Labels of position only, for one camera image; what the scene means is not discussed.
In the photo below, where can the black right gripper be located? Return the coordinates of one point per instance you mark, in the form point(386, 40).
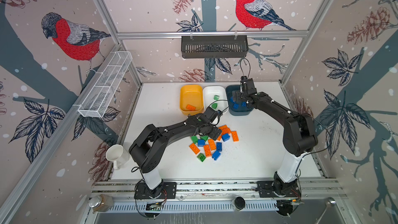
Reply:
point(237, 95)

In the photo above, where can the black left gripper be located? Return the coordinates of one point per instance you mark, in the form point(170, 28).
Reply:
point(216, 133)

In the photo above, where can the orange lego brick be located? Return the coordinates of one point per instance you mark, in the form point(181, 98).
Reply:
point(207, 151)
point(190, 107)
point(234, 136)
point(194, 148)
point(224, 129)

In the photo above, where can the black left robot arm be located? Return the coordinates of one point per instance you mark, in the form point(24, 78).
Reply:
point(148, 149)

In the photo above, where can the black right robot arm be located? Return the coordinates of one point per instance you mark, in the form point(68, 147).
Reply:
point(299, 137)

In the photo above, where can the dark teal plastic bin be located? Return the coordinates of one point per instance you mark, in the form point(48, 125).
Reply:
point(241, 111)

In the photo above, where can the blue lego brick in pile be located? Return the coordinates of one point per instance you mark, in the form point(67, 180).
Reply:
point(201, 143)

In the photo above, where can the orange lego brick studs up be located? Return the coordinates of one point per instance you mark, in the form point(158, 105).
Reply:
point(212, 144)

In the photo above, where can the blue open lego brick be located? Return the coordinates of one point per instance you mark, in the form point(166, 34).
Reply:
point(219, 146)

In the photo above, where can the orange lego brick upright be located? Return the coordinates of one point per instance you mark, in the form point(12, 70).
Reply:
point(207, 151)

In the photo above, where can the white plastic bin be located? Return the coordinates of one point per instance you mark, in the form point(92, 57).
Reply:
point(208, 98)

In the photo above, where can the yellow plastic bin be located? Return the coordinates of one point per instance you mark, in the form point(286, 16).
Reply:
point(193, 95)

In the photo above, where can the blue lego brick low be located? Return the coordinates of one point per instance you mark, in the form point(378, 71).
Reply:
point(216, 155)

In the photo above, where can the green lego brick bottom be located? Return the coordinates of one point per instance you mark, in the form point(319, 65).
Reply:
point(201, 157)

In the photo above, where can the white ceramic mug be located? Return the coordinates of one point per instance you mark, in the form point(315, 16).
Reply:
point(118, 156)

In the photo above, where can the glass jar with lid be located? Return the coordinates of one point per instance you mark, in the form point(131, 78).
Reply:
point(101, 203)

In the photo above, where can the black hanging wire basket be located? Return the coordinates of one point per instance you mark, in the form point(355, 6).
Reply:
point(203, 47)

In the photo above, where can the white wire mesh basket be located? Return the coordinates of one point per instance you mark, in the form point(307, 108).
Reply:
point(102, 93)

